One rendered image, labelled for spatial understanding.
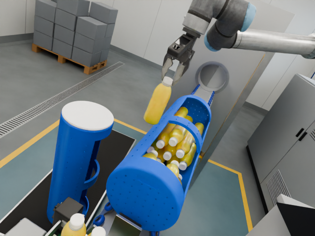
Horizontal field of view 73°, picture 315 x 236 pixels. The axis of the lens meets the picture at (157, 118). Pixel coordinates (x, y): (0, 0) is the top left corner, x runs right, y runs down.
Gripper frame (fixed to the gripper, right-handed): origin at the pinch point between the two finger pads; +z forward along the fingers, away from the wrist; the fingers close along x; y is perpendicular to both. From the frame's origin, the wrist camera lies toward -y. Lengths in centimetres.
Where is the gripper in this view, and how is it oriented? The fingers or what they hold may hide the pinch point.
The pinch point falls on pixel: (168, 80)
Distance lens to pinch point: 85.3
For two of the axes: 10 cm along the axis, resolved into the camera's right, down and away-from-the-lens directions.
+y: 3.4, -2.6, 9.0
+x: -8.5, -4.9, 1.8
